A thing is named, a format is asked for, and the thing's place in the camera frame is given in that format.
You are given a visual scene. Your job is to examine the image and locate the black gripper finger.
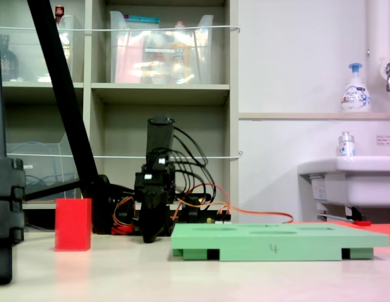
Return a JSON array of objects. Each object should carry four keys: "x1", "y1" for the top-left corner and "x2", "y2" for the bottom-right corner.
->
[
  {"x1": 153, "y1": 201, "x2": 169, "y2": 243},
  {"x1": 140, "y1": 203, "x2": 155, "y2": 243}
]

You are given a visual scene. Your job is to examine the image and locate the red square block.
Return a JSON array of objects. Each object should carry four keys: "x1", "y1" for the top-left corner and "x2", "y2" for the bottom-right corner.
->
[{"x1": 54, "y1": 198, "x2": 92, "y2": 252}]

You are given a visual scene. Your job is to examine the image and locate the black table clamp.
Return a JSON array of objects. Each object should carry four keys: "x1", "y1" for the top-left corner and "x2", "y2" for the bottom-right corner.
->
[{"x1": 181, "y1": 193, "x2": 212, "y2": 225}]

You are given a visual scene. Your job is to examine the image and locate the green shape sorting board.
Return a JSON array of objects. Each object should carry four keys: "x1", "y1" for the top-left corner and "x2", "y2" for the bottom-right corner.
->
[{"x1": 170, "y1": 222, "x2": 390, "y2": 262}]

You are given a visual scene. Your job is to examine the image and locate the beige shelf unit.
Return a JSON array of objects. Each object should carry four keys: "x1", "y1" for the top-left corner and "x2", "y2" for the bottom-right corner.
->
[{"x1": 0, "y1": 0, "x2": 240, "y2": 211}]

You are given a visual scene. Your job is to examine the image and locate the large clear plastic bin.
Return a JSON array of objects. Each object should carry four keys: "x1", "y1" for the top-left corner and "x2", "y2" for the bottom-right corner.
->
[{"x1": 109, "y1": 11, "x2": 215, "y2": 85}]

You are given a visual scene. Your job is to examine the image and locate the orange label bottle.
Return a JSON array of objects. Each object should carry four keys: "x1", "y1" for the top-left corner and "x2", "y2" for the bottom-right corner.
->
[{"x1": 170, "y1": 21, "x2": 192, "y2": 84}]

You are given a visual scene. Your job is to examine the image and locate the notched black tripod leg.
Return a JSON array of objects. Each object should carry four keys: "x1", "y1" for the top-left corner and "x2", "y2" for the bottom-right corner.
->
[{"x1": 0, "y1": 0, "x2": 26, "y2": 286}]

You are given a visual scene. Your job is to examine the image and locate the teal topped package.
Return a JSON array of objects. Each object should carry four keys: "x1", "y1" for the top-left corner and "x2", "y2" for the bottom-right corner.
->
[{"x1": 124, "y1": 13, "x2": 161, "y2": 25}]

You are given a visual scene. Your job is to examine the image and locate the clear bin with dark bottle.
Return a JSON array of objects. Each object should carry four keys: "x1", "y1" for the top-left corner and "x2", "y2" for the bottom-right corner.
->
[{"x1": 0, "y1": 14, "x2": 75, "y2": 83}]

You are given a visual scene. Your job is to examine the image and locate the dark round bottle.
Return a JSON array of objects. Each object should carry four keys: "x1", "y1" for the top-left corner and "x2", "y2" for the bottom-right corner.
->
[{"x1": 0, "y1": 34, "x2": 20, "y2": 82}]

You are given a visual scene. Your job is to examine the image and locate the small clear sanitiser bottle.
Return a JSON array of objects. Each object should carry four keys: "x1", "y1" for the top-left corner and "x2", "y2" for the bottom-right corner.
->
[{"x1": 337, "y1": 131, "x2": 356, "y2": 157}]

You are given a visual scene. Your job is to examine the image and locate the white sink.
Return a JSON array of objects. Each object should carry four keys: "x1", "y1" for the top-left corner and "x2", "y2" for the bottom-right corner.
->
[{"x1": 297, "y1": 155, "x2": 390, "y2": 221}]

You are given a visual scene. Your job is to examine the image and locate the white foam soap bottle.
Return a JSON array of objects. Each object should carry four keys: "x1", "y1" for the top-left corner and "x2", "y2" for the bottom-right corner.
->
[{"x1": 340, "y1": 62, "x2": 372, "y2": 113}]

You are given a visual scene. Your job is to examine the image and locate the red base bracket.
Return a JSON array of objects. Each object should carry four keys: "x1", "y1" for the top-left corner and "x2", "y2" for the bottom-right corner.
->
[{"x1": 111, "y1": 220, "x2": 135, "y2": 235}]

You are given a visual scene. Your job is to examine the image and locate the black gripper wires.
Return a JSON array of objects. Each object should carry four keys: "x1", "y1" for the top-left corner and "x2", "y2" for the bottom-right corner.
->
[{"x1": 147, "y1": 147, "x2": 199, "y2": 198}]

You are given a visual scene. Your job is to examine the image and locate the white shelf cord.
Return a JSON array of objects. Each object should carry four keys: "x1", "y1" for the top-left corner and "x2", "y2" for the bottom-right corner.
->
[
  {"x1": 6, "y1": 150, "x2": 243, "y2": 160},
  {"x1": 0, "y1": 25, "x2": 241, "y2": 34}
]

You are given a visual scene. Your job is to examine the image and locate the red orange looped wire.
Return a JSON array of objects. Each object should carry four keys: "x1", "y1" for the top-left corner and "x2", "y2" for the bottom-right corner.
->
[{"x1": 174, "y1": 183, "x2": 230, "y2": 221}]

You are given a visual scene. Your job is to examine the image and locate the black elbow wires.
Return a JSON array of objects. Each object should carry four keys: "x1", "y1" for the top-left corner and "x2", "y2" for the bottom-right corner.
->
[{"x1": 172, "y1": 125, "x2": 216, "y2": 202}]

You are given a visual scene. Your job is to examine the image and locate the long orange wire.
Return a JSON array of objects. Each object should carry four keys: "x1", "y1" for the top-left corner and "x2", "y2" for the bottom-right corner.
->
[{"x1": 213, "y1": 204, "x2": 295, "y2": 225}]

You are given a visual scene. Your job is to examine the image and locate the clear bin with blue cables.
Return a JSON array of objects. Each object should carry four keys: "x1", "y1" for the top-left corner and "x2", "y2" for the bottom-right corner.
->
[{"x1": 6, "y1": 131, "x2": 80, "y2": 202}]

